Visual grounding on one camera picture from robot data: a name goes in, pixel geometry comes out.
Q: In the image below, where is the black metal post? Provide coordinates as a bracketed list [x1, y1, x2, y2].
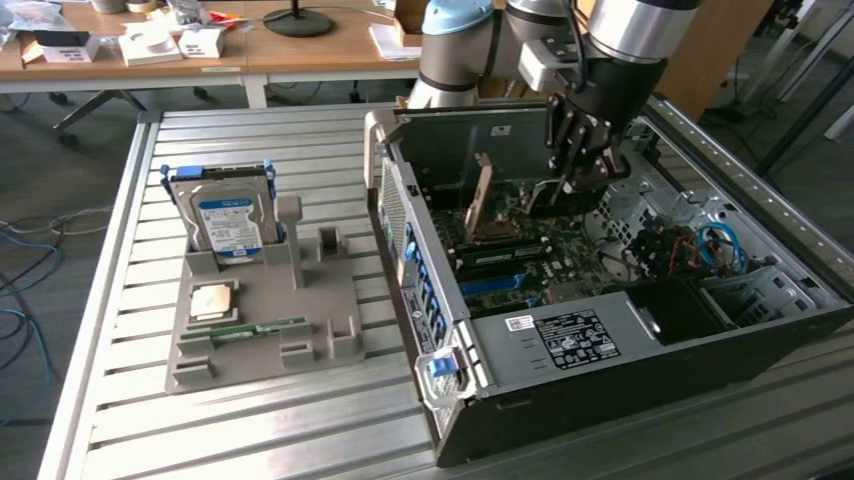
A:
[753, 64, 854, 176]

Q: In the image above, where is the wooden cabinet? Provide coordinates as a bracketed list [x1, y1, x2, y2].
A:
[573, 0, 780, 121]

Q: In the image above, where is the brown cardboard box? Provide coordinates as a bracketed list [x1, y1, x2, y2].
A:
[393, 0, 429, 36]

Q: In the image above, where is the black castor table leg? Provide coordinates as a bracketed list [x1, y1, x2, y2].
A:
[53, 88, 150, 147]

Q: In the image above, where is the white block with tape roll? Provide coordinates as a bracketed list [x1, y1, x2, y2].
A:
[118, 22, 183, 67]

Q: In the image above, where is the green motherboard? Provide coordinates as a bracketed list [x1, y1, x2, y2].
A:
[426, 179, 642, 319]

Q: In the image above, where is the blue floor cable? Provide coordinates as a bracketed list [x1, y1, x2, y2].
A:
[0, 219, 63, 426]

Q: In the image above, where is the blue case latch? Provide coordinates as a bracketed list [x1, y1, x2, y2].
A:
[426, 352, 460, 384]

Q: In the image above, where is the metal drive cage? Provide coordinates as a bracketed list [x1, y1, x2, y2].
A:
[580, 149, 676, 251]

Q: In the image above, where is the blue expansion slot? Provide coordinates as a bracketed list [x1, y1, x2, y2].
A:
[458, 273, 533, 297]

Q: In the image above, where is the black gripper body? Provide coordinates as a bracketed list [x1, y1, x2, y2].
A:
[566, 49, 670, 132]

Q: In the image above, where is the clear plastic bag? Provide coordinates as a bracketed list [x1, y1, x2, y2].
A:
[0, 0, 75, 39]

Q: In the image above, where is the hard disk with blue caddy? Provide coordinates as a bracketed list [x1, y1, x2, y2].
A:
[158, 160, 286, 266]

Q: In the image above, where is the silver disk bay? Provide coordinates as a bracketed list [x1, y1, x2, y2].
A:
[700, 264, 820, 326]

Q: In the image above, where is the stack of white papers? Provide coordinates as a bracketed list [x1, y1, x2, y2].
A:
[369, 22, 424, 62]

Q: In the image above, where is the graphics card with metal bracket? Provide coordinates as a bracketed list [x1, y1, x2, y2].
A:
[465, 152, 606, 237]

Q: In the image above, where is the white floor cable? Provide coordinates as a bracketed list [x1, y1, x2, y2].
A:
[0, 207, 113, 236]

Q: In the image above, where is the grey power supply unit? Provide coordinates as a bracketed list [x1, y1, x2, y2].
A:
[466, 292, 660, 389]

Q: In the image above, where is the small white carton box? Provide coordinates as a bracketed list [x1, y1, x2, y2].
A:
[178, 27, 227, 60]

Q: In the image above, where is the white labelled box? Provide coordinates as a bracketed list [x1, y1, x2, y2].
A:
[33, 29, 102, 65]

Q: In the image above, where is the blue data wire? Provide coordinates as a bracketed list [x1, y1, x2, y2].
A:
[696, 221, 749, 276]

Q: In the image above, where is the black round lamp base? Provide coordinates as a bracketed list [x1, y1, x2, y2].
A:
[262, 0, 335, 39]

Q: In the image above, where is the black power wire bundle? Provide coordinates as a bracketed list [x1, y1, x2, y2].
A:
[630, 227, 702, 279]

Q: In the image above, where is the silver CPU chip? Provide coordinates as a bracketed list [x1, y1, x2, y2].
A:
[187, 285, 234, 321]

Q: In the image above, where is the green RAM stick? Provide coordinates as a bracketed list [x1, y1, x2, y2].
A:
[178, 319, 307, 346]

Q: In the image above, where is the black open PC case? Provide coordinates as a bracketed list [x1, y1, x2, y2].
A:
[364, 91, 854, 469]

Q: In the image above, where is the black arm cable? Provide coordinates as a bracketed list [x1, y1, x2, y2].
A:
[566, 0, 593, 91]

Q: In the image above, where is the grey parts rack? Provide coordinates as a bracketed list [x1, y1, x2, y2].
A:
[162, 195, 368, 396]

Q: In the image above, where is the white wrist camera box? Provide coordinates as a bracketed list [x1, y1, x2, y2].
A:
[517, 37, 582, 91]

